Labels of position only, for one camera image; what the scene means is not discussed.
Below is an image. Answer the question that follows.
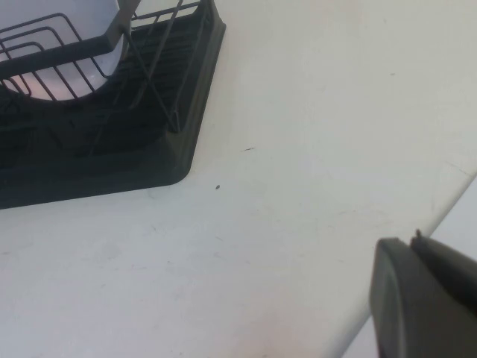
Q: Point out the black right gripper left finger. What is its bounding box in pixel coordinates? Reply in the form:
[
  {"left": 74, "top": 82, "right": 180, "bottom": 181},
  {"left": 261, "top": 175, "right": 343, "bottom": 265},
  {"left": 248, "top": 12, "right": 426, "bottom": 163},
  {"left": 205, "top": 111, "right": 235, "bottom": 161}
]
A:
[{"left": 369, "top": 237, "right": 477, "bottom": 358}]

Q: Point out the white plate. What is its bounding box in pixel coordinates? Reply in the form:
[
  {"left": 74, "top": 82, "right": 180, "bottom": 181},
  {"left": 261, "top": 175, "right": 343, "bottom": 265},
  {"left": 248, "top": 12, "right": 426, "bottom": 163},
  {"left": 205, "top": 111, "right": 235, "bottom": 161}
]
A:
[{"left": 0, "top": 0, "right": 130, "bottom": 102}]

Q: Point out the black wire dish rack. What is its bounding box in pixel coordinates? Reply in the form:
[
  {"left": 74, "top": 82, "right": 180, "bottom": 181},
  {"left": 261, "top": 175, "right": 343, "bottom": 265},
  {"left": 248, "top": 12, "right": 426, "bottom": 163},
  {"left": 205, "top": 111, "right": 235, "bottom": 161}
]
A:
[{"left": 0, "top": 0, "right": 218, "bottom": 154}]

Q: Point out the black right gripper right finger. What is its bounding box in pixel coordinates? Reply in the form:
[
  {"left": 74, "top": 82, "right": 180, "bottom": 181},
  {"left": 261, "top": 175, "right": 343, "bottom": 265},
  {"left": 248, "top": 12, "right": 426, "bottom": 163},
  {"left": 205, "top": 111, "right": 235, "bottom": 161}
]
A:
[{"left": 409, "top": 228, "right": 477, "bottom": 304}]

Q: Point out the black dish drying rack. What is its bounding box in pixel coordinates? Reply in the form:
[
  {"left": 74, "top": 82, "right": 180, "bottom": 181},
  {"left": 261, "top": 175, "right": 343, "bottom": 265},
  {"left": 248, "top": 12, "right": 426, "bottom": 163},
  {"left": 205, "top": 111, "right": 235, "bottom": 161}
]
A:
[{"left": 0, "top": 6, "right": 227, "bottom": 210}]

